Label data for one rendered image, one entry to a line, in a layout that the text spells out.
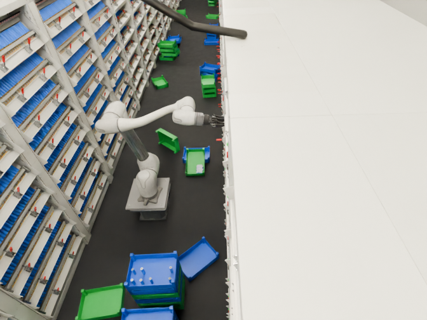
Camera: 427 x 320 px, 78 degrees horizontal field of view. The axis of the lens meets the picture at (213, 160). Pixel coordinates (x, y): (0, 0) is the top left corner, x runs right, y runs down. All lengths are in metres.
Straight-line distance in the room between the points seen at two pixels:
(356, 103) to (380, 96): 0.07
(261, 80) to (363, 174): 0.33
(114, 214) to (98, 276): 0.58
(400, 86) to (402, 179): 0.30
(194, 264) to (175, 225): 0.42
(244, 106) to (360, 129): 0.22
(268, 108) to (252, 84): 0.11
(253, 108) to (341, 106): 0.18
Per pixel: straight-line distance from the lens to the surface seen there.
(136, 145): 2.25
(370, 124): 0.57
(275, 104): 0.58
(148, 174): 2.25
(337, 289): 0.34
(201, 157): 2.92
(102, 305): 2.34
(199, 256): 2.30
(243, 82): 0.66
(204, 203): 2.59
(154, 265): 1.88
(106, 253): 2.52
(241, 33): 0.91
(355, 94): 0.66
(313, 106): 0.59
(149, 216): 2.53
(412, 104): 0.67
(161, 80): 4.72
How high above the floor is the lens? 2.06
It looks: 44 degrees down
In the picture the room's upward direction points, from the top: 3 degrees counter-clockwise
